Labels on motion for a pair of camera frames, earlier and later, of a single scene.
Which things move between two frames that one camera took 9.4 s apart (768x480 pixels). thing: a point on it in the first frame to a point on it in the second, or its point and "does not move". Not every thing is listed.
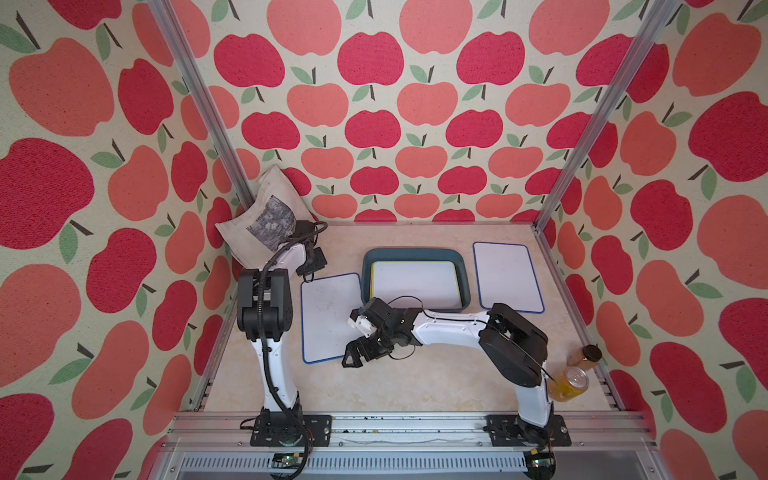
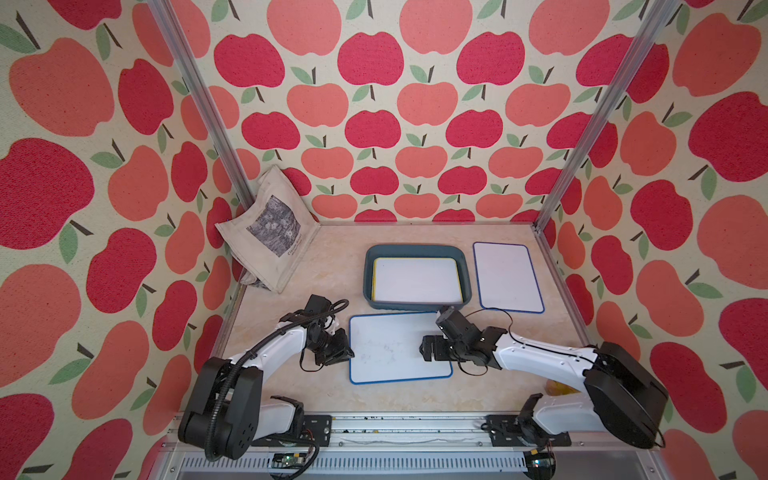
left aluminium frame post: x=240 y=177 does not move
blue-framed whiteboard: x=506 y=275 does not move
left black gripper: x=320 y=264 to x=343 y=351
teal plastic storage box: x=429 y=254 does not move
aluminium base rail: x=207 y=446 does not move
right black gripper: x=362 y=342 to x=435 y=351
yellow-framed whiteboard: x=434 y=283 does not move
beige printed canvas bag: x=254 y=235 does not move
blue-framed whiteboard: x=326 y=308 to x=386 y=348
